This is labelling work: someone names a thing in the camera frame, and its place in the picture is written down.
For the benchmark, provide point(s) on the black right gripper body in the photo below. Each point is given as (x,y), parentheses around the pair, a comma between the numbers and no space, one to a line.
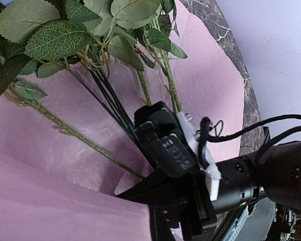
(195,215)

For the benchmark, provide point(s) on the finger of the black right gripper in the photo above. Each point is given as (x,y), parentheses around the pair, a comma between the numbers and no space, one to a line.
(159,189)
(159,228)

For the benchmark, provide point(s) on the purple and pink wrapping paper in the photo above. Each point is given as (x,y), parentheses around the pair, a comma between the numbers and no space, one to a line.
(55,187)

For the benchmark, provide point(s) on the pink fake flower stem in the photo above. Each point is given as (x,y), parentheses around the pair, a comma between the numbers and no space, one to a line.
(130,22)
(163,49)

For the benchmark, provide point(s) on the blue fake flower stem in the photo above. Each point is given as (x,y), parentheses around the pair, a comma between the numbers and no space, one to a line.
(36,36)

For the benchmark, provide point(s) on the white fake flower stem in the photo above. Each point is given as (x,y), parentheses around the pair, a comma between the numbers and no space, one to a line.
(67,130)

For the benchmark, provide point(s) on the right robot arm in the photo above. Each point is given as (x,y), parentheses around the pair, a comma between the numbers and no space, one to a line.
(273,172)

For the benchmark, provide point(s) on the black front rail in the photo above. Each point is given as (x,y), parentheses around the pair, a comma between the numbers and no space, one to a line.
(251,222)

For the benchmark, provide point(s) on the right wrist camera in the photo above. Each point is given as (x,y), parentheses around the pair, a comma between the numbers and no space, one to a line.
(175,146)

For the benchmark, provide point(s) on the grey cable duct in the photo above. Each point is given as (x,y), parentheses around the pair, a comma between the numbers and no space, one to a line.
(236,226)

